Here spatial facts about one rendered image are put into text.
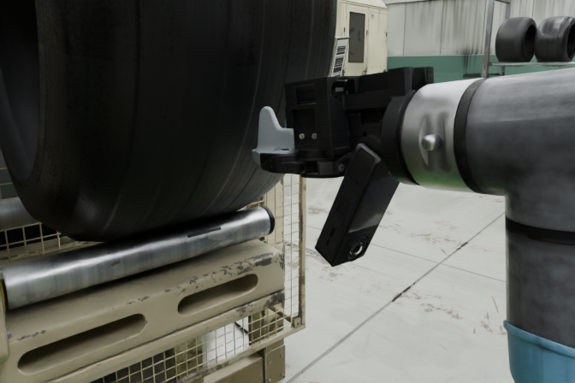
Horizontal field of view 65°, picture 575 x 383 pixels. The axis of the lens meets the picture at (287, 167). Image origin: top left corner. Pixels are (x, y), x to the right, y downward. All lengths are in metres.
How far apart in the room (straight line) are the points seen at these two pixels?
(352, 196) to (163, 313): 0.31
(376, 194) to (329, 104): 0.08
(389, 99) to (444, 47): 11.87
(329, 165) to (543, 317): 0.18
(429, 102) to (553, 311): 0.14
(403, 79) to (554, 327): 0.18
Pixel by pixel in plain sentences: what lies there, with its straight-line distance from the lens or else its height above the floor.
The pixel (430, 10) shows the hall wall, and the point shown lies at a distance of 12.44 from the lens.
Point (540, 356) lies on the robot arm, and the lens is 0.30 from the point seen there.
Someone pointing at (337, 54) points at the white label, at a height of 1.14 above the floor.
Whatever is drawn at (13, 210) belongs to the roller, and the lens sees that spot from 0.81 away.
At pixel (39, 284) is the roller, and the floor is 0.90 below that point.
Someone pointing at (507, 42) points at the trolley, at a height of 1.39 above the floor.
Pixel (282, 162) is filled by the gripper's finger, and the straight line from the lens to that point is 0.39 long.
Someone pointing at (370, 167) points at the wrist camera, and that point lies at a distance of 0.35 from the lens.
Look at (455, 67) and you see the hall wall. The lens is 12.00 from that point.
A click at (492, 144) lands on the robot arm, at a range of 0.28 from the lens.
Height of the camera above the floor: 1.12
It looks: 12 degrees down
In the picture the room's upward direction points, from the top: straight up
